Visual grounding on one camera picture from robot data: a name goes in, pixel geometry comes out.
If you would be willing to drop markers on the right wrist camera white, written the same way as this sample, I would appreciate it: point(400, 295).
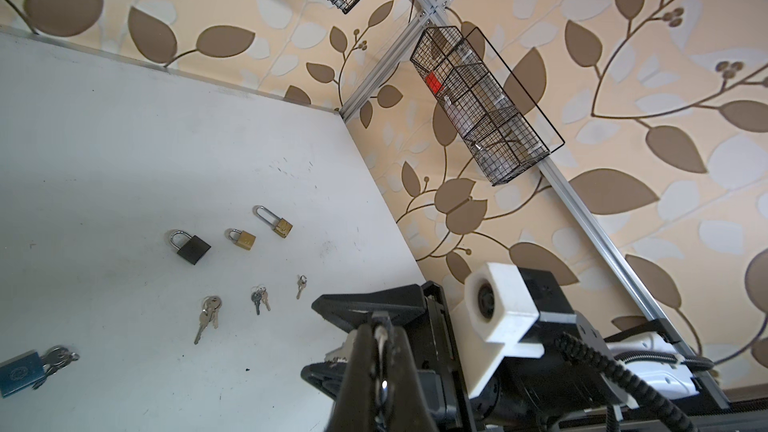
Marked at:
point(496, 319)

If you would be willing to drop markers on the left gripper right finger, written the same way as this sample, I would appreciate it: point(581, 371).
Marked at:
point(404, 404)

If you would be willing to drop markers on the black padlock with keys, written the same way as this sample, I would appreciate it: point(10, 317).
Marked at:
point(189, 247)

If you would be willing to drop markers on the dark small padlock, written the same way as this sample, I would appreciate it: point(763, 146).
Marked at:
point(382, 331)

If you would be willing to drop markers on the small key pair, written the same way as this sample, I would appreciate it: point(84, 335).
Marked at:
point(260, 299)

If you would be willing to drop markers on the blue small padlock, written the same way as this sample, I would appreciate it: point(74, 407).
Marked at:
point(32, 369)

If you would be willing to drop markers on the silver key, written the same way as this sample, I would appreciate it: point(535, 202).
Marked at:
point(301, 285)

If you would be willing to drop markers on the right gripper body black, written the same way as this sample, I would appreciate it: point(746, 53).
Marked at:
point(441, 374)

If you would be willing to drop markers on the red cap bottle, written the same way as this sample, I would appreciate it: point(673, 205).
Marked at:
point(433, 83)

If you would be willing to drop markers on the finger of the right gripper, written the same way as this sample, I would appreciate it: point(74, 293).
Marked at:
point(326, 377)
point(348, 311)

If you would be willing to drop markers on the black wire basket right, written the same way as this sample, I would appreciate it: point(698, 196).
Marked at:
point(494, 108)

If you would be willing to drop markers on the brass padlock long shackle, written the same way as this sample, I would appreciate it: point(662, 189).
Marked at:
point(278, 225)

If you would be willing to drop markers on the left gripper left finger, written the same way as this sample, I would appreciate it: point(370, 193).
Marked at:
point(356, 407)

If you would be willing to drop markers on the brass padlock with key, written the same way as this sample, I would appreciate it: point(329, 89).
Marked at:
point(242, 239)

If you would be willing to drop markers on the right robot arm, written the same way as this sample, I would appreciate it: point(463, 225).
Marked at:
point(645, 378)

